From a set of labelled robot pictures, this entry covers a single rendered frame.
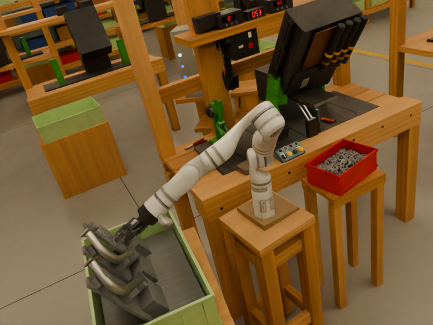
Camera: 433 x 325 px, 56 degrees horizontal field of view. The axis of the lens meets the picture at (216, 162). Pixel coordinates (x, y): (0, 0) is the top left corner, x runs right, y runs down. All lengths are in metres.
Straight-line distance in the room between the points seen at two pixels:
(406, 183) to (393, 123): 0.52
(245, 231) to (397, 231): 1.51
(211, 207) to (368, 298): 1.15
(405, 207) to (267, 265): 1.51
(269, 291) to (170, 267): 0.47
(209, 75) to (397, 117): 1.15
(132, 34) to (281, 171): 1.07
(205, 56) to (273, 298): 1.38
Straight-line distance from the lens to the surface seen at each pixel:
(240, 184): 2.06
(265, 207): 1.81
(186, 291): 1.65
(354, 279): 2.76
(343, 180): 2.03
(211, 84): 2.49
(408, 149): 2.84
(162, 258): 1.83
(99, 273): 1.42
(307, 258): 1.99
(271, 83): 2.33
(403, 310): 2.64
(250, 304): 2.30
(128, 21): 2.27
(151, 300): 1.56
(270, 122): 1.30
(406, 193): 3.03
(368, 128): 2.48
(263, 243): 1.76
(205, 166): 1.31
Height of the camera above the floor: 2.02
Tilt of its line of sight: 29 degrees down
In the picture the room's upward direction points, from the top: 13 degrees counter-clockwise
